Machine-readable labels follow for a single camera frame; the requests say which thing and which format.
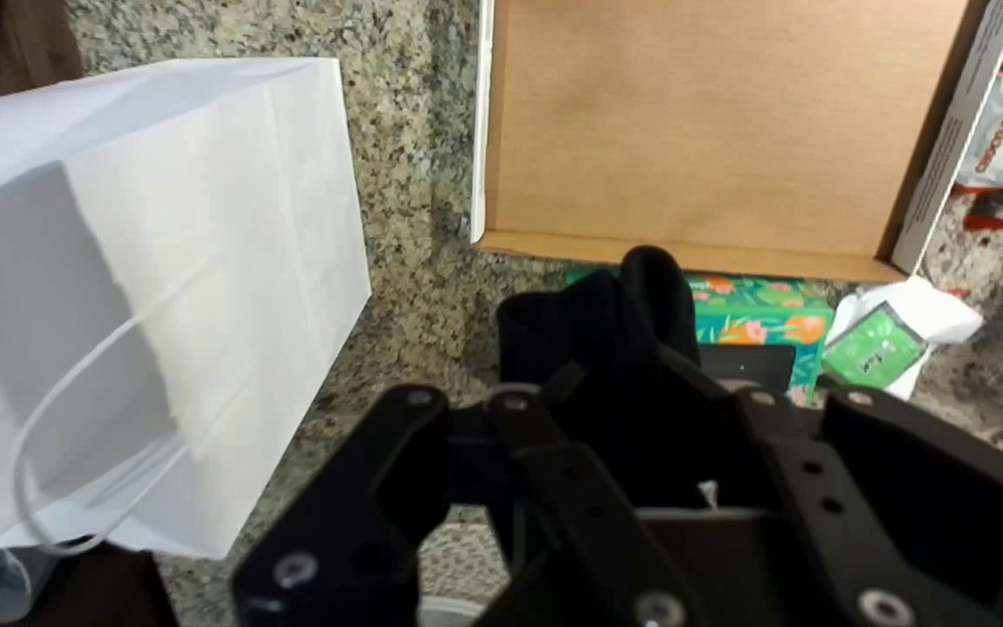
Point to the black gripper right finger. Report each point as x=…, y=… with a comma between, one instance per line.
x=896, y=524

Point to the white paper bag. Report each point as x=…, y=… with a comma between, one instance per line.
x=175, y=231

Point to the green wipes packet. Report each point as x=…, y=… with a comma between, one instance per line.
x=888, y=341

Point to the white-rimmed cardboard tray box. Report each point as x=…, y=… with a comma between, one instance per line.
x=696, y=128

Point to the black sock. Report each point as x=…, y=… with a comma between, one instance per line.
x=618, y=348

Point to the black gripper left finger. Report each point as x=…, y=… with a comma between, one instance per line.
x=407, y=524

